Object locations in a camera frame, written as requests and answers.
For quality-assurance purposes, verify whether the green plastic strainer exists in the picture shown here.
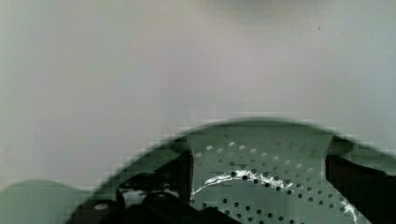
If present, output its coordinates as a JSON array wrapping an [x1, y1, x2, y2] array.
[[0, 117, 396, 224]]

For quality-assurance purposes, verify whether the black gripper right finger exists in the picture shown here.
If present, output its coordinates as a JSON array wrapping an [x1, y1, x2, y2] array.
[[325, 155, 396, 224]]

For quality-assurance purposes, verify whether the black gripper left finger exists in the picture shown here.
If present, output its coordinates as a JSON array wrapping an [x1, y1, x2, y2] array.
[[66, 151, 241, 224]]

